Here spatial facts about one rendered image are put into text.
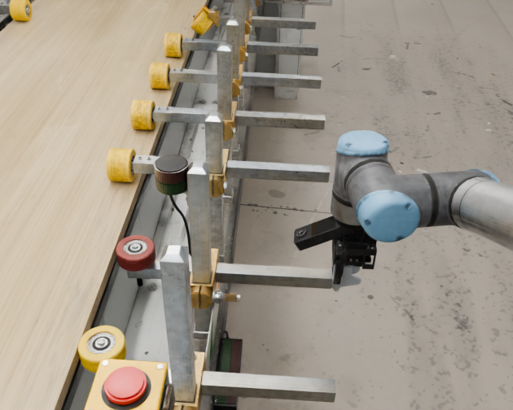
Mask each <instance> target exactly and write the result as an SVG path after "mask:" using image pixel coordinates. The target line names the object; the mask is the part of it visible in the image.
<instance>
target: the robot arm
mask: <svg viewBox="0 0 513 410"><path fill-rule="evenodd" d="M335 151H336V159H335V172H334V180H333V187H332V194H331V214H332V216H330V217H327V218H325V219H323V220H319V221H316V222H314V223H312V224H309V225H306V226H303V227H300V228H298V229H296V230H295V232H294V243H295V245H296V247H297V248H298V250H299V251H303V250H304V249H307V248H310V247H312V246H317V245H319V244H322V243H324V242H328V241H330V240H332V261H331V269H332V286H331V287H332V288H333V290H334V291H337V292H338V291H339V289H340V288H341V287H343V286H355V285H359V284H360V283H361V281H362V279H361V278H360V277H357V276H355V275H353V274H354V273H358V272H359V270H360V267H362V269H374V266H375V257H376V253H377V247H376V242H377V241H380V242H397V241H400V240H402V239H404V238H407V237H409V236H410V235H411V234H412V233H413V232H414V231H415V230H416V229H417V228H424V227H434V226H446V225H454V226H457V227H459V228H460V229H463V230H465V231H467V232H470V233H475V234H477V235H479V236H481V237H483V238H486V239H488V240H490V241H491V242H494V243H497V244H498V245H500V246H503V247H505V248H506V249H509V250H511V251H513V186H510V185H505V184H502V183H501V182H500V181H499V180H498V178H497V177H496V176H495V175H494V174H493V173H491V172H489V171H486V170H480V169H468V170H466V171H457V172H431V173H422V174H421V173H418V174H406V175H397V174H396V173H395V171H394V170H393V168H392V166H391V164H390V163H389V162H388V152H389V151H390V148H389V142H388V139H387V138H386V137H385V136H383V135H381V134H379V133H376V132H372V131H366V130H359V131H351V132H348V133H345V134H343V135H342V136H341V137H340V139H339V141H338V145H337V148H336V149H335ZM372 247H374V248H373V249H371V248H372ZM371 255H373V256H374V259H373V264H366V263H370V262H371Z"/></svg>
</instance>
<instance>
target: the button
mask: <svg viewBox="0 0 513 410"><path fill-rule="evenodd" d="M146 388H147V379H146V376H145V374H144V372H143V371H142V370H140V369H138V368H135V367H131V366H126V367H122V368H119V369H116V370H115V371H113V372H112V373H111V374H110V375H109V376H108V377H107V379H106V381H105V384H104V390H105V394H106V396H107V398H108V399H109V400H110V401H112V402H113V403H116V404H120V405H125V404H130V403H133V402H135V401H137V400H138V399H140V398H141V397H142V396H143V394H144V393H145V391H146Z"/></svg>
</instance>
